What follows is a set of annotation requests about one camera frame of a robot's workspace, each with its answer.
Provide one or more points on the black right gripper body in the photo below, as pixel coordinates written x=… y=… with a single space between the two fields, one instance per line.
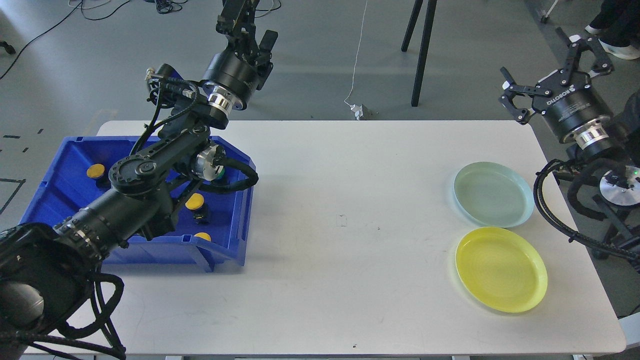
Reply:
x=570 y=108

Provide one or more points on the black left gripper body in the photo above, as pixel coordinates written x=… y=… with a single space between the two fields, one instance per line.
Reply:
x=239 y=77

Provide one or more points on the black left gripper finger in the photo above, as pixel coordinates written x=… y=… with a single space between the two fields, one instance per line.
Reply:
x=266 y=46
x=237 y=22

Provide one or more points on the yellow push button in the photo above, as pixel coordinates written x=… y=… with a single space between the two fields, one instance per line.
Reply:
x=97 y=172
x=198 y=208
x=203 y=236

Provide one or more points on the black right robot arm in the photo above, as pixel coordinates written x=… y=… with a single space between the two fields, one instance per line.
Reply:
x=602 y=165

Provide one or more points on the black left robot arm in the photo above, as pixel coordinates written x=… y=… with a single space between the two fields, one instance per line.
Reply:
x=53 y=290

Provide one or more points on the light green plate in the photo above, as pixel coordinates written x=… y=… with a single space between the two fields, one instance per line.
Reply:
x=492 y=195

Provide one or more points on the yellow plate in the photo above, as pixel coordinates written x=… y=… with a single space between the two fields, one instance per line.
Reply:
x=501 y=270

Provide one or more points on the person legs and shoes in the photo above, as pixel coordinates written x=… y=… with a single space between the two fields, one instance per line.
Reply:
x=616 y=25

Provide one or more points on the black office chair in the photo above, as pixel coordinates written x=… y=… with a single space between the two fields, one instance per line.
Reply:
x=629 y=118

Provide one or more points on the black tripod legs right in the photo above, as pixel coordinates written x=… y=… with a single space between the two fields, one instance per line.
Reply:
x=428 y=24

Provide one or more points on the blue plastic bin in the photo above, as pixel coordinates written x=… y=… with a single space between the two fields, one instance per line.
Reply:
x=65 y=189

